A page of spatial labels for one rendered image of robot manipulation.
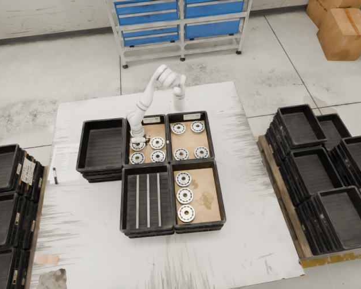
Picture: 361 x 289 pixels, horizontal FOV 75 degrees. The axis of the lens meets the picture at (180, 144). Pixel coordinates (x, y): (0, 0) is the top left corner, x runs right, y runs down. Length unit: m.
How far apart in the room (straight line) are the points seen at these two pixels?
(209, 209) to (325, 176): 1.21
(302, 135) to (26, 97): 3.32
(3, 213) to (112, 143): 1.13
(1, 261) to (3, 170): 0.72
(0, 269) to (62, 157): 0.99
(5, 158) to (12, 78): 1.80
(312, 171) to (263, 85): 1.45
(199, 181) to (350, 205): 1.21
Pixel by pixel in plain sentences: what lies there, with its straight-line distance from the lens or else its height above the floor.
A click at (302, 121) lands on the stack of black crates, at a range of 2.46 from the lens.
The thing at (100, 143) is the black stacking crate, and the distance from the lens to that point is 1.80.
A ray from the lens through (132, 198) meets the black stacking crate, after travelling 1.55.
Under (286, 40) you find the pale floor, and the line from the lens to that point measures 4.19.
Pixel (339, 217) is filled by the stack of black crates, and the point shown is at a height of 0.49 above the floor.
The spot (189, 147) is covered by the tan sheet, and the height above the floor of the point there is 0.83.
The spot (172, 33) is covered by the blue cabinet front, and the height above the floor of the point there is 0.43.
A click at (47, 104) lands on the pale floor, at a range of 3.50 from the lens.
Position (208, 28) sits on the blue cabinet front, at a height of 0.44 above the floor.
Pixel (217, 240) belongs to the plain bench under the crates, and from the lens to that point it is 1.60.
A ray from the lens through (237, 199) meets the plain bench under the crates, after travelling 1.68.
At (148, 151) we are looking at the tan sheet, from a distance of 1.67.
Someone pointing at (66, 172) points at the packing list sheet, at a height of 0.70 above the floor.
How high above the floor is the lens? 2.27
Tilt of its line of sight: 59 degrees down
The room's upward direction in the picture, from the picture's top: 3 degrees counter-clockwise
